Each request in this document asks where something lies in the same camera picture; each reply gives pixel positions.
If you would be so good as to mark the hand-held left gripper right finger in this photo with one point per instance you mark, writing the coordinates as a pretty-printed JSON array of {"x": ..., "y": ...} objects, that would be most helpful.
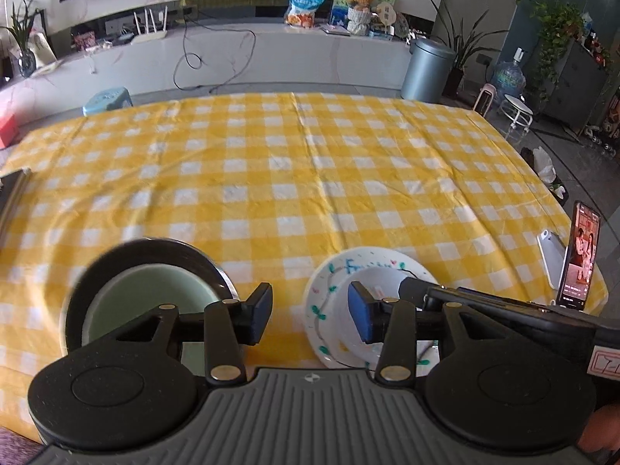
[{"x": 361, "y": 315}]

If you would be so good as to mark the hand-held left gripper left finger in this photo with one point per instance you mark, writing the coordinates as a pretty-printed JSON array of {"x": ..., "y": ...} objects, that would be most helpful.
[{"x": 261, "y": 312}]

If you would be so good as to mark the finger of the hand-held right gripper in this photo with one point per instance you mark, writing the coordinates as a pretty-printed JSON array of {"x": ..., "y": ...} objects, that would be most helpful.
[{"x": 411, "y": 290}]

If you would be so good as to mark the small white sticker plate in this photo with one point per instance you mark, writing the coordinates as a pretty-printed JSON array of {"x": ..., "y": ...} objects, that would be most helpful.
[{"x": 382, "y": 281}]

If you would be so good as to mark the white fruit-print plate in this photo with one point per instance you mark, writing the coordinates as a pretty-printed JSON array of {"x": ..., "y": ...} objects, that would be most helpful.
[{"x": 322, "y": 300}]

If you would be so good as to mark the green ceramic bowl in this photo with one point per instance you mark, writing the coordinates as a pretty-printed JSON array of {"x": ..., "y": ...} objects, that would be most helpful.
[{"x": 145, "y": 290}]

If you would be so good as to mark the black rimmed green plate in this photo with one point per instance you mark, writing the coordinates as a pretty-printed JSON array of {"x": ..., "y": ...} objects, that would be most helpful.
[{"x": 145, "y": 251}]

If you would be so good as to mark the person's right hand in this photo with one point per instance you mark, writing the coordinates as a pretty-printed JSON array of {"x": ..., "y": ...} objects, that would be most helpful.
[{"x": 603, "y": 428}]

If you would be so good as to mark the black smartphone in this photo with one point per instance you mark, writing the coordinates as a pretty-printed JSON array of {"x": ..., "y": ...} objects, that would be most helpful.
[{"x": 579, "y": 256}]

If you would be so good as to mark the yellow checked tablecloth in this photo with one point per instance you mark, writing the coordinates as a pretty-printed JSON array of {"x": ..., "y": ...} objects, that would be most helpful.
[{"x": 290, "y": 179}]

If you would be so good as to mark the white plastic bag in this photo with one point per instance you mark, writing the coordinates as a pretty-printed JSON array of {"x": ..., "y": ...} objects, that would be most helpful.
[{"x": 545, "y": 167}]

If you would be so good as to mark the pink space heater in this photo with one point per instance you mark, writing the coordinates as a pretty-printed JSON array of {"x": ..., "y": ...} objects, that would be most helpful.
[{"x": 483, "y": 100}]

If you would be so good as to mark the white round stool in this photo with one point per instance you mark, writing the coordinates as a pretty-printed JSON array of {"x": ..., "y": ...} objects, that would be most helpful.
[{"x": 516, "y": 104}]

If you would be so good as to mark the grey trash can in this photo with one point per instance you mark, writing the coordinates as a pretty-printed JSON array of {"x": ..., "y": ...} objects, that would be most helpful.
[{"x": 426, "y": 72}]

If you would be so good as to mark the blue water jug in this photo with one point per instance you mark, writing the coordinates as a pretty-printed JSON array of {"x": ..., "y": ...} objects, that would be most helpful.
[{"x": 508, "y": 80}]

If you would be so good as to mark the grey storage cabinet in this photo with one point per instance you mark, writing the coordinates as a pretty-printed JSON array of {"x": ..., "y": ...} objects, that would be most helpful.
[{"x": 581, "y": 87}]

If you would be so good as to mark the long-leaf potted plant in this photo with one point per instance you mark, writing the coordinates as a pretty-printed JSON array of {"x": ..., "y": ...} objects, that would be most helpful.
[{"x": 457, "y": 53}]

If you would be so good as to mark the white marble media cabinet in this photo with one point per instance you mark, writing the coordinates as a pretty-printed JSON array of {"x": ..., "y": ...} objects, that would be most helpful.
[{"x": 290, "y": 58}]

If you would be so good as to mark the light blue plastic stool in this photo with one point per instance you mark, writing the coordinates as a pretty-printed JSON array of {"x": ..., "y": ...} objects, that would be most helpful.
[{"x": 107, "y": 99}]

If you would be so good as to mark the round decorative plate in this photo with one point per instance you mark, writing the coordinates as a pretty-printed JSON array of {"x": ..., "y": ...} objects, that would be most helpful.
[{"x": 402, "y": 25}]

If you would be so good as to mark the silver flat device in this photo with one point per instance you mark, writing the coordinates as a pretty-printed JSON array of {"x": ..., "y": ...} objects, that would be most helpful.
[{"x": 336, "y": 30}]

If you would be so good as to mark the dark flat board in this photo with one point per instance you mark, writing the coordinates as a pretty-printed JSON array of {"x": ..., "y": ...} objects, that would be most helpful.
[{"x": 12, "y": 193}]

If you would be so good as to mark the printed hand fan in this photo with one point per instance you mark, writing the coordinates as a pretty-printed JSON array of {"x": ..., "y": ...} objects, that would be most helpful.
[{"x": 385, "y": 13}]

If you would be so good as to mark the purple cloth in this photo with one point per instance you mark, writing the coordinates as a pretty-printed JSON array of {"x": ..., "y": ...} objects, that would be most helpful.
[{"x": 17, "y": 448}]

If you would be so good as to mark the trailing ivy plant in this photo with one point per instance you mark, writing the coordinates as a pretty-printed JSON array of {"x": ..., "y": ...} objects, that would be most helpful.
[{"x": 554, "y": 34}]

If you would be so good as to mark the white antenna router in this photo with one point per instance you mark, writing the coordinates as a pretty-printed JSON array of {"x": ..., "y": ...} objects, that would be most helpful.
[{"x": 150, "y": 36}]

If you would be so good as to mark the green picture board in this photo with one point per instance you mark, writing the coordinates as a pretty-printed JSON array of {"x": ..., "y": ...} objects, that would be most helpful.
[{"x": 340, "y": 0}]

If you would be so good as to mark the blue snack bag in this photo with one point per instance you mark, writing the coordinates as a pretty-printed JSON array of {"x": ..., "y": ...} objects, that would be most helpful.
[{"x": 304, "y": 7}]

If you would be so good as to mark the red box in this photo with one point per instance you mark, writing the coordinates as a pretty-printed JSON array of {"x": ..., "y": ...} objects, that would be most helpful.
[{"x": 7, "y": 128}]

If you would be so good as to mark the pink box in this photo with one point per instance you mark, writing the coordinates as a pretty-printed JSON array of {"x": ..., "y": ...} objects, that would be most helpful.
[{"x": 83, "y": 40}]

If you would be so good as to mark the white paper bag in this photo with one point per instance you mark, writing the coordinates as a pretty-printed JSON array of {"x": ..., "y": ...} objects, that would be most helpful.
[{"x": 42, "y": 51}]

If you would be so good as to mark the plant in blue vase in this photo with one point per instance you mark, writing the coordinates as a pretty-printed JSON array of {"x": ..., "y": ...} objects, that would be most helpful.
[{"x": 25, "y": 60}]

